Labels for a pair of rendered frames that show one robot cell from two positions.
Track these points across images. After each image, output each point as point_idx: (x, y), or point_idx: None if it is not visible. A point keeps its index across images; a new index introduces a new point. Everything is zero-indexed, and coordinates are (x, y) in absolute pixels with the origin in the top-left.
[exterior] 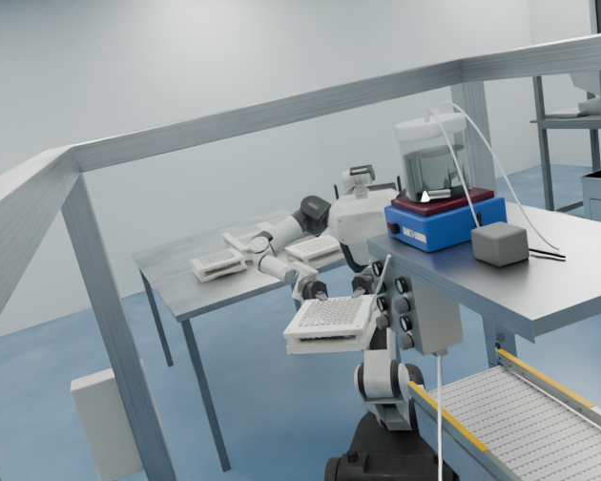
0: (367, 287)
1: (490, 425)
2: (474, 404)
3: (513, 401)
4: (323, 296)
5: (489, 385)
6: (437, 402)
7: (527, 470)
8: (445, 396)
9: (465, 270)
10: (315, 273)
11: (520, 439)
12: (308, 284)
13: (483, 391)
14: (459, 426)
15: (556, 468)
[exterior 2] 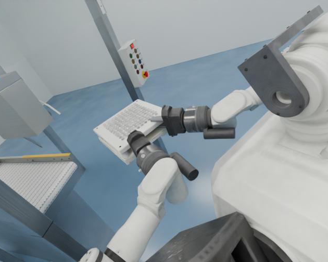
0: (129, 145)
1: (29, 173)
2: (40, 177)
3: (21, 191)
4: (156, 118)
5: (36, 192)
6: (59, 165)
7: (13, 169)
8: (56, 170)
9: None
10: (211, 116)
11: (16, 177)
12: (179, 107)
13: (38, 185)
14: (35, 156)
15: (2, 177)
